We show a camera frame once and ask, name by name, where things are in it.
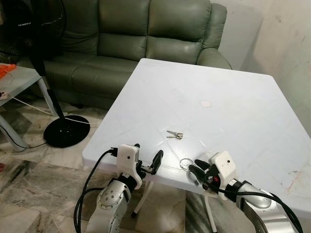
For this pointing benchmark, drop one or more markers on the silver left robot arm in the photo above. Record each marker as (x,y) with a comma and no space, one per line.
(111,204)

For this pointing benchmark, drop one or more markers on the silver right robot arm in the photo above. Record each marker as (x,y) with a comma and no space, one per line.
(265,208)

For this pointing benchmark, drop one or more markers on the round white table cap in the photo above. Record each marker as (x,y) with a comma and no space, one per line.
(206,103)

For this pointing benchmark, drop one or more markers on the black standing fan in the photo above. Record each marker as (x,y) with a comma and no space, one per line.
(66,132)

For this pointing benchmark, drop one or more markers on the white plastic square table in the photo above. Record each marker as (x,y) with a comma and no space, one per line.
(218,82)

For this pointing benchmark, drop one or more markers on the green leather sofa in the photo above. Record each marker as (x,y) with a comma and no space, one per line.
(121,48)

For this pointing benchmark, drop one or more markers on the grey side table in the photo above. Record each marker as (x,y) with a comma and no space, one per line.
(20,80)

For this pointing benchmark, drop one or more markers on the orange item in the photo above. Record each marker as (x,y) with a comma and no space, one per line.
(6,69)

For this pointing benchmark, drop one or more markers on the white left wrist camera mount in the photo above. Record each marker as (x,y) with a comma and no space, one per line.
(128,160)

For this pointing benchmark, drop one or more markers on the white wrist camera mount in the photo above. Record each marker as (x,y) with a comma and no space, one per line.
(224,167)
(128,160)

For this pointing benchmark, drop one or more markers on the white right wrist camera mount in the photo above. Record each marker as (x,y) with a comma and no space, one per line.
(224,167)

